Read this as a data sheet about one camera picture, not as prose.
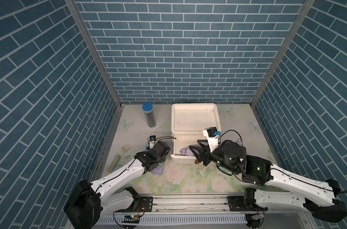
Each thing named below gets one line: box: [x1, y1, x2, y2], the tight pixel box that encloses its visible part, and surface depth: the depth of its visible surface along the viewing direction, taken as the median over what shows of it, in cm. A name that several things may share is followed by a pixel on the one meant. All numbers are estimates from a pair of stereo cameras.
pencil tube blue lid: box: [142, 102, 157, 128], surface depth 96 cm
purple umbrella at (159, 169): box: [150, 161, 165, 176], surface depth 84 cm
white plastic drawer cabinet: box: [171, 103, 222, 147], surface depth 82 cm
